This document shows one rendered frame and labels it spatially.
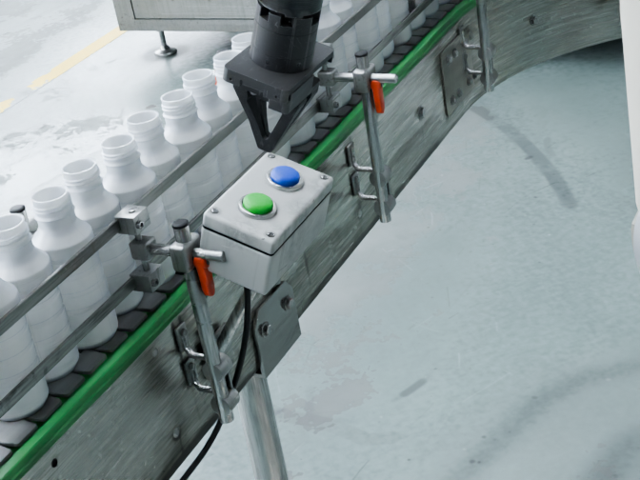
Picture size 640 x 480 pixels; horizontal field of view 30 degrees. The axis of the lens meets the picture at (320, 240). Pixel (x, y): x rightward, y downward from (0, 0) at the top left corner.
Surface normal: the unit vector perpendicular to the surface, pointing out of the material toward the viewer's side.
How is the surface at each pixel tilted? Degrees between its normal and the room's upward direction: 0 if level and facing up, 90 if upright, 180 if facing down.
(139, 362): 90
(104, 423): 90
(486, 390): 0
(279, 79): 20
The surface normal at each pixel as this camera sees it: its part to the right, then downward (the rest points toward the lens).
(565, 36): 0.42, 0.37
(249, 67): 0.16, -0.79
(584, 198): -0.15, -0.87
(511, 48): 0.66, 0.26
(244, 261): -0.43, 0.49
